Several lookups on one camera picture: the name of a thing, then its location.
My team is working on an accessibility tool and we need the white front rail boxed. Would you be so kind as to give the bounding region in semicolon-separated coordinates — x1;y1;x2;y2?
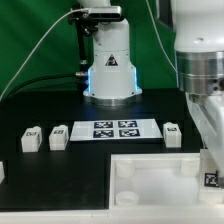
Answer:
0;210;110;224

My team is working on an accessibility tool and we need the white cable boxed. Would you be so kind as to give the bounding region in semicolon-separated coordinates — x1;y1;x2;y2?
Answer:
0;8;88;101

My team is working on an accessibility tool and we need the white block left edge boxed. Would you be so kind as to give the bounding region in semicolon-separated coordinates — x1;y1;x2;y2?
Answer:
0;162;5;184

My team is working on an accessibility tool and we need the white marker plate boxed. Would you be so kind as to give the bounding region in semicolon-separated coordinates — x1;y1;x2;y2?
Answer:
70;119;162;141

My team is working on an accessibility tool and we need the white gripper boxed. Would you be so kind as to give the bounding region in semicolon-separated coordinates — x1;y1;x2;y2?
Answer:
186;94;224;178

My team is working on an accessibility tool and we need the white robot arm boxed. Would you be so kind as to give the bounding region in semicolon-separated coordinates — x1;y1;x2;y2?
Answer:
76;0;224;178

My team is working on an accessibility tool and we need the black camera on mount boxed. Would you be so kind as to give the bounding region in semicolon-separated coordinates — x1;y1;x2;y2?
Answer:
68;5;122;24

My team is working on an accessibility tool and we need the black cable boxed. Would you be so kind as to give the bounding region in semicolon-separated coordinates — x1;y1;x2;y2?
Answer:
2;73;88;101

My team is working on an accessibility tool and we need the white square tabletop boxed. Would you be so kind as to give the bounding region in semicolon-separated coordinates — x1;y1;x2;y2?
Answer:
109;152;224;218

